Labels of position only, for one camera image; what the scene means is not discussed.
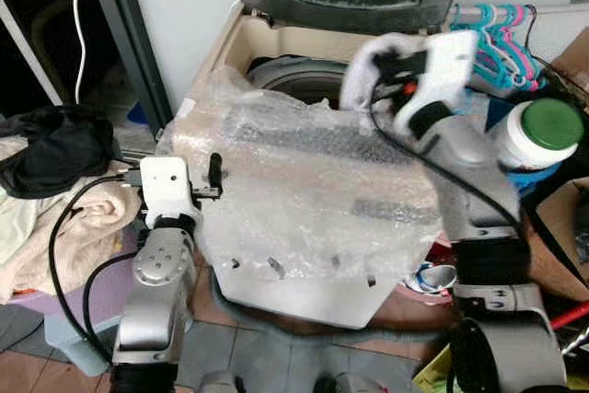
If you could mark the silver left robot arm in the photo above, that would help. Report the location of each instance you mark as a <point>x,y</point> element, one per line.
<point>156,292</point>

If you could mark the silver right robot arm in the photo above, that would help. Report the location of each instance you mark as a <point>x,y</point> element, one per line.
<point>479,209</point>

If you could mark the teal and pink clothes hangers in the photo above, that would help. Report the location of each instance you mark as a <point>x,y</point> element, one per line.
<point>497,43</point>

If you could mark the top-loading washing machine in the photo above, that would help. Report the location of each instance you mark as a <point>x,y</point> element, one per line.
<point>304,306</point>

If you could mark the clear bubble wrap sheet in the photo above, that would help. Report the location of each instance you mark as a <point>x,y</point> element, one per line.
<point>294,190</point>

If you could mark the beige towel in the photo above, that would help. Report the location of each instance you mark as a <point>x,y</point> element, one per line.
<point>78,232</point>

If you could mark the black garment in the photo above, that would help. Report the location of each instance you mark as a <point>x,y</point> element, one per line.
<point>55,149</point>

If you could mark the white bottle with green lid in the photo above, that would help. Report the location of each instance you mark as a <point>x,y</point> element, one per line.
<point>538,131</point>

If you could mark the purple plastic stool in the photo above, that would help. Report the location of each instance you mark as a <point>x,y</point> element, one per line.
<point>60,319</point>

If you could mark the open brown cardboard box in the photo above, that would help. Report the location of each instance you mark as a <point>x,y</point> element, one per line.
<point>561,227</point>

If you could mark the grey left robot leg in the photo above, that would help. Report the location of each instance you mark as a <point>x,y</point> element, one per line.
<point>219,384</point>

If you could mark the grey robot leg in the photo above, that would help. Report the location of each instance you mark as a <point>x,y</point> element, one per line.
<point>340,384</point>
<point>219,384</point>

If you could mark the red stick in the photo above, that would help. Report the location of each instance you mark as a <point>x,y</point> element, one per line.
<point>571,314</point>

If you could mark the white and blue slipper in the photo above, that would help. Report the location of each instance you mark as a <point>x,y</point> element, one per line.
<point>434,279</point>

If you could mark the grey right robot leg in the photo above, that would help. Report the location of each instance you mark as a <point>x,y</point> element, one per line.
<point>340,384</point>

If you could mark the yellow plastic item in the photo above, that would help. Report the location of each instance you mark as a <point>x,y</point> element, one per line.
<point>431,373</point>

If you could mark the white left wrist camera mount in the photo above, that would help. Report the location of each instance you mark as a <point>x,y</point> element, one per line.
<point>166,186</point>

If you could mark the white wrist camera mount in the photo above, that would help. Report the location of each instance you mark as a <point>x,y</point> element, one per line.
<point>449,66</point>
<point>166,186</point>

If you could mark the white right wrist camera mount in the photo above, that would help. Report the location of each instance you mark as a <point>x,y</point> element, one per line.
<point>449,66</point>

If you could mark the dark door frame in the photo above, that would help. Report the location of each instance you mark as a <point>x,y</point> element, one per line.
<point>129,34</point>

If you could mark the grey hanger rail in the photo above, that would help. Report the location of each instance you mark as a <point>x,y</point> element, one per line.
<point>561,8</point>

